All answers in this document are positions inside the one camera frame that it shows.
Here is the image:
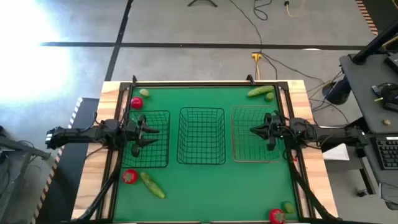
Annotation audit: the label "long black floor cable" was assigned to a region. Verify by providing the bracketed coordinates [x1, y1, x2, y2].
[229, 0, 264, 54]

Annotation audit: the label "dark grey keyboard tray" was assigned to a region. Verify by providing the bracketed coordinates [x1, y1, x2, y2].
[357, 133, 398, 200]

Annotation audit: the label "black hazard-edged floor mat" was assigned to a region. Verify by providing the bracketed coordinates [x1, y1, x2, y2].
[29, 97, 100, 224]

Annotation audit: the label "green table mat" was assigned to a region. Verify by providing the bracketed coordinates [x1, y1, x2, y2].
[113, 85, 300, 223]

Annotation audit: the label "black metal table frame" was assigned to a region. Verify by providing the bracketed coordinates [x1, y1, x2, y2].
[95, 81, 341, 224]

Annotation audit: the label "black tripod feet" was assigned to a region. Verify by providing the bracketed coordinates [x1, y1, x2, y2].
[187, 0, 218, 7]

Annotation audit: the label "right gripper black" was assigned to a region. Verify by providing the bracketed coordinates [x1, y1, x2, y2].
[249, 111, 292, 152]

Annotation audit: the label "grey side desk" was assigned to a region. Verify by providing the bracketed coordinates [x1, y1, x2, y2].
[339, 52, 398, 134]

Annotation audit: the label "copper wire basket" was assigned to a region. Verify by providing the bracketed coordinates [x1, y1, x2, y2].
[230, 105, 282, 164]

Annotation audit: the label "white paper sheet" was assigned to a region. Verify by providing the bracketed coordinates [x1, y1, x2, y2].
[322, 143, 351, 161]

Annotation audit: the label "curved yellow cable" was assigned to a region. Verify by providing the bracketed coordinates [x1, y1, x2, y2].
[284, 0, 307, 18]

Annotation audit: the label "black wire basket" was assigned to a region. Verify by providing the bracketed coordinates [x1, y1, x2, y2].
[176, 107, 227, 166]
[121, 110, 171, 169]

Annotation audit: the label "looped black cable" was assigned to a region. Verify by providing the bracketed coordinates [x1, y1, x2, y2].
[252, 0, 273, 21]

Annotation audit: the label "black headset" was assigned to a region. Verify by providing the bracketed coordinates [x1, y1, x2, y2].
[371, 82, 398, 113]

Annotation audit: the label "grey metal stand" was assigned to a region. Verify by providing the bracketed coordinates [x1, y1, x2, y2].
[0, 124, 52, 224]

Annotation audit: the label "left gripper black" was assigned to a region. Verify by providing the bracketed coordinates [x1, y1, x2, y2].
[123, 113, 160, 158]

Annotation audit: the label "dark blue cylinder base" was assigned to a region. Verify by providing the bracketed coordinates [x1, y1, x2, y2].
[322, 76, 352, 105]

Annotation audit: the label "black monitor pole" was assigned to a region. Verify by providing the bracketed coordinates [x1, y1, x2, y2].
[353, 20, 398, 65]

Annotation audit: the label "red toy tomato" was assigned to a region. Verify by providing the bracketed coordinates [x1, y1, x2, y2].
[269, 208, 286, 224]
[122, 169, 139, 185]
[130, 96, 144, 110]

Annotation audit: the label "black keyboard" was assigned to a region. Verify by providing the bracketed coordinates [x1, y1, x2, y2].
[375, 138, 398, 170]

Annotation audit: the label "black cable sleeve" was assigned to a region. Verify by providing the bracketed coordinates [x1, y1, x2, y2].
[284, 149, 338, 222]
[77, 169, 122, 222]

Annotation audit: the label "orange black hazard tape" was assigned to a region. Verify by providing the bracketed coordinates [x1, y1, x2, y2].
[355, 0, 379, 36]

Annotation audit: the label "green toy cucumber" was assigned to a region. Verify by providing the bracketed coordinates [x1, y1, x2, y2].
[139, 171, 166, 199]
[247, 85, 275, 98]

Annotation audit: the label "light wooden table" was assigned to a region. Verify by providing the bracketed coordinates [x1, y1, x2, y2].
[71, 80, 340, 220]

